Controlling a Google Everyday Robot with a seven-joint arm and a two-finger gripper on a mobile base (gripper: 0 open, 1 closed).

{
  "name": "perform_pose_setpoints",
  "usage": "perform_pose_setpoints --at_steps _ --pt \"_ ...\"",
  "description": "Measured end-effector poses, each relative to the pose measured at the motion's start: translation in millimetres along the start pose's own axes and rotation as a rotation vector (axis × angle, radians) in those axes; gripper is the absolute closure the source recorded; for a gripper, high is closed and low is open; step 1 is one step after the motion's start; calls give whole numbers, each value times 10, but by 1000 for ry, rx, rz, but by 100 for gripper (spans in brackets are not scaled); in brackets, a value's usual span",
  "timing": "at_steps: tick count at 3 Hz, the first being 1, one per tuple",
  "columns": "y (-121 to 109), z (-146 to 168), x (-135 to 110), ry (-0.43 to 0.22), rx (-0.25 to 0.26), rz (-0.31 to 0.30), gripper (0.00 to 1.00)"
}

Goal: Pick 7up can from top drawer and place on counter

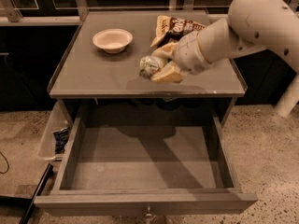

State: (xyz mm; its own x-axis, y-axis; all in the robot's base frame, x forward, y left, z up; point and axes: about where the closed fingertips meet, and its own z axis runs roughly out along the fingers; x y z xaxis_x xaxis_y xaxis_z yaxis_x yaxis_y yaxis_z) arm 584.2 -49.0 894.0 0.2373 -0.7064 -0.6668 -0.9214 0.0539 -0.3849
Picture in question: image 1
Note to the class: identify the open grey top drawer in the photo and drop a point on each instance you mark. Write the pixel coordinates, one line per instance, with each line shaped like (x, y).
(121, 170)

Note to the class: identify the black floor bar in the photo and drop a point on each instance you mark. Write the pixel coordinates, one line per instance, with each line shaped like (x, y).
(28, 204)

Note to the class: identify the white paper bowl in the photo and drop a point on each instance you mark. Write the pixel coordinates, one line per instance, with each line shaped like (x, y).
(112, 41)

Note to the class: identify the clear plastic bin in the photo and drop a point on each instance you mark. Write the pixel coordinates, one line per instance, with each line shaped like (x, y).
(56, 122)

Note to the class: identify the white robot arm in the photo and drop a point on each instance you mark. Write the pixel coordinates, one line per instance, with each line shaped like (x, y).
(250, 26)

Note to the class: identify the brown chip bag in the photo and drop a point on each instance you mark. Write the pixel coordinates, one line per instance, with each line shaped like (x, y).
(173, 27)

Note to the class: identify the metal drawer knob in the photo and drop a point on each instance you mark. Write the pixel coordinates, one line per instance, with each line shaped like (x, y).
(148, 214)

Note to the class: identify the grey counter cabinet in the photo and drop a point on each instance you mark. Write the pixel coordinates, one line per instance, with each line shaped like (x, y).
(88, 73)

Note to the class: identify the blue snack packet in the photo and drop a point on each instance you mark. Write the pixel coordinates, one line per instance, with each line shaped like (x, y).
(61, 138)

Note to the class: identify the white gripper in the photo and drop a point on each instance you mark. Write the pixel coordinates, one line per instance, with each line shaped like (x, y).
(189, 54)

